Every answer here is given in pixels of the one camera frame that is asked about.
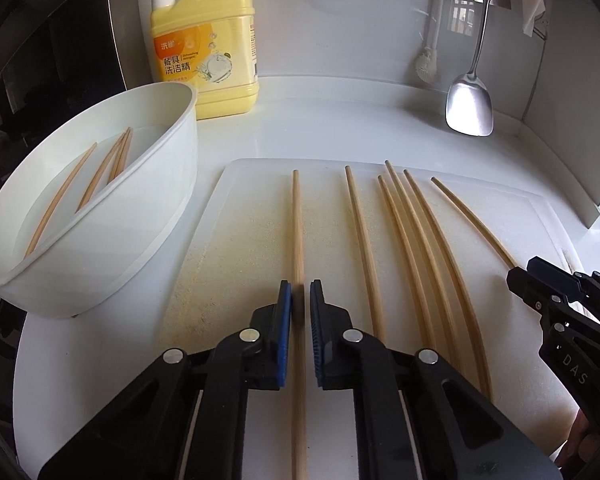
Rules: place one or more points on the white dish brush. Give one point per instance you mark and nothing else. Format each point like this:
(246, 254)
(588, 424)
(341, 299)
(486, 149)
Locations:
(426, 64)

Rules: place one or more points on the person's right hand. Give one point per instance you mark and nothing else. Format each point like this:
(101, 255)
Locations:
(581, 442)

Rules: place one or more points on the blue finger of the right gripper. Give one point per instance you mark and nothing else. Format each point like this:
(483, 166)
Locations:
(548, 302)
(558, 279)

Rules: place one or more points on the steel spatula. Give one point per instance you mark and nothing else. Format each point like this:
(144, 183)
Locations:
(468, 105)

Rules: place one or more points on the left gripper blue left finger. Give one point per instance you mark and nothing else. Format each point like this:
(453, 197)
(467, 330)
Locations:
(282, 315)

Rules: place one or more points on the white plastic cutting board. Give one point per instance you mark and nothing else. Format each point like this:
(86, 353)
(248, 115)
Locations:
(242, 250)

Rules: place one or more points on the wooden chopstick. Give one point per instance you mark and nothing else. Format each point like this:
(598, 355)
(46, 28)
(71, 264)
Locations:
(470, 317)
(59, 195)
(368, 261)
(91, 187)
(423, 317)
(117, 166)
(298, 324)
(478, 224)
(443, 303)
(569, 262)

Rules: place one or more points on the white round basin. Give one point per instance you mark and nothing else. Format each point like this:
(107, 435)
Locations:
(85, 256)

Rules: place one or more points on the yellow dish detergent bottle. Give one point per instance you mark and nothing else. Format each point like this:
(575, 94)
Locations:
(210, 45)

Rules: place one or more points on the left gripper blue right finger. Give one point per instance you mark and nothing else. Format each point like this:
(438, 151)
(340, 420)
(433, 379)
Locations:
(317, 308)

